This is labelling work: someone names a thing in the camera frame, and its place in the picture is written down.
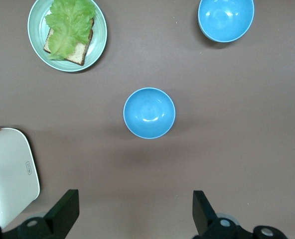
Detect green lettuce leaf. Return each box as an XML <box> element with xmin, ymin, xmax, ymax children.
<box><xmin>44</xmin><ymin>0</ymin><xmax>98</xmax><ymax>61</ymax></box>

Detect large blue bowl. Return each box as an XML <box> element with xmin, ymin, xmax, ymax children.
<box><xmin>197</xmin><ymin>0</ymin><xmax>255</xmax><ymax>43</ymax></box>

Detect white toaster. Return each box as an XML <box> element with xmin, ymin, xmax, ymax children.
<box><xmin>0</xmin><ymin>127</ymin><xmax>41</xmax><ymax>229</ymax></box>

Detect small blue bowl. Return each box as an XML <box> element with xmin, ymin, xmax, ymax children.
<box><xmin>123</xmin><ymin>87</ymin><xmax>176</xmax><ymax>140</ymax></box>

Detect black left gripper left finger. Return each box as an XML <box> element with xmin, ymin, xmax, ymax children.
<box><xmin>1</xmin><ymin>189</ymin><xmax>80</xmax><ymax>239</ymax></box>

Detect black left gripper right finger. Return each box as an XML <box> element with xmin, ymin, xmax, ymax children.
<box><xmin>192</xmin><ymin>190</ymin><xmax>288</xmax><ymax>239</ymax></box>

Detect pale green round plate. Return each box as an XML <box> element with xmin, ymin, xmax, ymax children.
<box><xmin>27</xmin><ymin>0</ymin><xmax>108</xmax><ymax>73</ymax></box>

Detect toasted bread slice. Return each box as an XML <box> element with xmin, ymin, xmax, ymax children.
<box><xmin>42</xmin><ymin>17</ymin><xmax>95</xmax><ymax>67</ymax></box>

